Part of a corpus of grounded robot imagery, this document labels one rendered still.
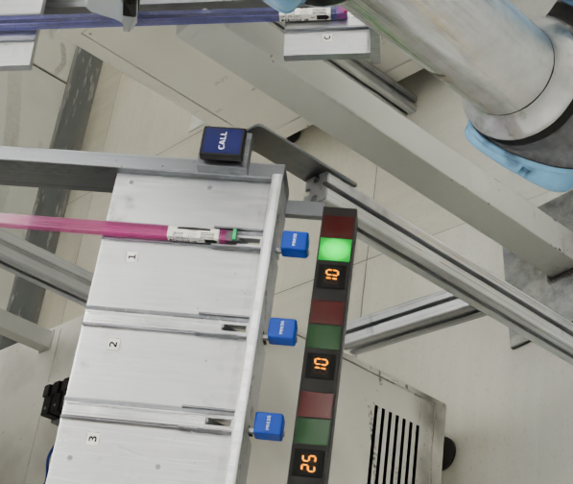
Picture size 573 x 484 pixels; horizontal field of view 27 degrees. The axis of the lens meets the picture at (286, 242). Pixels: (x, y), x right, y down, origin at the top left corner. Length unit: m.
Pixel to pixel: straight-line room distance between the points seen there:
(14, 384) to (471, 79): 1.19
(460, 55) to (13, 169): 0.71
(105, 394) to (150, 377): 0.05
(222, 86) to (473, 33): 1.69
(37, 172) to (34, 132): 2.23
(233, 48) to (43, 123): 2.19
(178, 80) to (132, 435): 1.42
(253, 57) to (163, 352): 0.47
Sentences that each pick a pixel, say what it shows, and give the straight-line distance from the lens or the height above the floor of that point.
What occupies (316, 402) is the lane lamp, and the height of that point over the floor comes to 0.66.
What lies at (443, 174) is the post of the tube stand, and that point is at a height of 0.35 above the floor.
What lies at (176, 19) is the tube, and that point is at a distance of 1.45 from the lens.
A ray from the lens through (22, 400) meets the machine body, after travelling 1.96.
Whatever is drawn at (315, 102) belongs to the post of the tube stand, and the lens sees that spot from 1.67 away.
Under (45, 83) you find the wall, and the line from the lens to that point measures 3.82.
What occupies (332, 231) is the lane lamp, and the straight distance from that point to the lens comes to 1.39.
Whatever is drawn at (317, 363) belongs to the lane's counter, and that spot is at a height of 0.66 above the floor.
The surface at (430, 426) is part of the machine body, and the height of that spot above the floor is 0.10.
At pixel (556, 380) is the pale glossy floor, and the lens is 1.98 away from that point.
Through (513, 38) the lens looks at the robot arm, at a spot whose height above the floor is 0.86.
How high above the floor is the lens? 1.46
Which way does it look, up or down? 33 degrees down
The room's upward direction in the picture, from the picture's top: 61 degrees counter-clockwise
